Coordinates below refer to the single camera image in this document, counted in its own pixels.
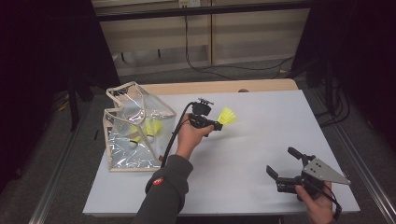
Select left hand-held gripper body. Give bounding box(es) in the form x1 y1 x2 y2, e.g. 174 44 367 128
188 98 216 129

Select white wall socket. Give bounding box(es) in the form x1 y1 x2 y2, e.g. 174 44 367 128
177 0 202 9

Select person's left hand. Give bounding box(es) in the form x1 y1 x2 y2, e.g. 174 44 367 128
175 113 216 161

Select beige cabinet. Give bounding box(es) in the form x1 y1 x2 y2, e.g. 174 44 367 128
92 0 312 77

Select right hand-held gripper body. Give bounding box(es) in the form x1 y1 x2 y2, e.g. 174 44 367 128
276 157 351 200

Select clear plastic bag beige trim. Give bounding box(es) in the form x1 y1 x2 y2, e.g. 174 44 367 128
102 81 177 173

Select black metal stand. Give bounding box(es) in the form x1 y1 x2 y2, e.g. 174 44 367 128
66 73 94 132

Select hand-held gripper black cable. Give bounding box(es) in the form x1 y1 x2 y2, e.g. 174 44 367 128
159 102 195 170
309 181 344 222

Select bundle of black floor cables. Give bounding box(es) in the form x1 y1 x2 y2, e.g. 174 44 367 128
314 77 351 129

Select metal floor rail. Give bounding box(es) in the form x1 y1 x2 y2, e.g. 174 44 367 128
306 88 396 224
27 102 94 224

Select left hand-held gripper black cable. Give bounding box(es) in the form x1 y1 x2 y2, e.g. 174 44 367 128
159 102 195 170

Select person's right hand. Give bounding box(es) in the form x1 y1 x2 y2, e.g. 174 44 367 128
294 182 335 224

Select black curtain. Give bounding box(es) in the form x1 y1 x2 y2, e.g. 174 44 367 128
290 0 396 150
0 0 121 194

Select yellow shuttlecock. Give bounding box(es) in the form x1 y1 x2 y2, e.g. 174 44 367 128
217 106 238 126
144 119 163 142
128 124 145 149

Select black socket cable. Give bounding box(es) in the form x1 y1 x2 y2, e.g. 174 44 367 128
184 7 296 80

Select wooden table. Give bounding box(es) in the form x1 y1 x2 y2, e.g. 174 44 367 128
146 77 299 96

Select right hand-held gripper black cable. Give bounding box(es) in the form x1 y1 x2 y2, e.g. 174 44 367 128
309 181 344 222

